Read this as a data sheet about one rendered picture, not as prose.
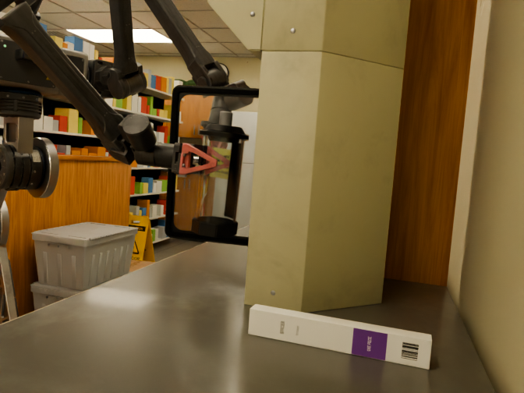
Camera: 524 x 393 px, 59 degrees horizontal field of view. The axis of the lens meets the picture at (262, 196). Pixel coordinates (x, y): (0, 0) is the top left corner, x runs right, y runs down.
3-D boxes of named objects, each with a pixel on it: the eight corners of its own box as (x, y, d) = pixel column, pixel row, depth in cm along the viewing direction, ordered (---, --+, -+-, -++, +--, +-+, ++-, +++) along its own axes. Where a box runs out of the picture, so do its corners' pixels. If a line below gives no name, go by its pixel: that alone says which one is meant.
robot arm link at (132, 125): (133, 132, 112) (111, 157, 108) (116, 97, 103) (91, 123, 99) (173, 147, 108) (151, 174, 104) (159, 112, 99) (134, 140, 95)
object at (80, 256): (137, 271, 335) (139, 227, 332) (84, 293, 277) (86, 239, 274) (88, 264, 346) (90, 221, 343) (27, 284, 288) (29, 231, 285)
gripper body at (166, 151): (200, 145, 108) (171, 141, 109) (182, 143, 98) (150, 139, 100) (196, 172, 108) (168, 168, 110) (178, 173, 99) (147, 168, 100)
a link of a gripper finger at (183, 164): (226, 148, 101) (186, 143, 103) (215, 146, 94) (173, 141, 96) (222, 178, 102) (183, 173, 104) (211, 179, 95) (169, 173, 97)
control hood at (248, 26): (297, 82, 114) (300, 41, 113) (261, 50, 83) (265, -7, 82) (253, 81, 117) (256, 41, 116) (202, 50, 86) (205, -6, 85)
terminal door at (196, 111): (277, 249, 116) (288, 89, 113) (164, 237, 122) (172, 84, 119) (277, 249, 117) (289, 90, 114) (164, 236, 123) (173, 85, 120)
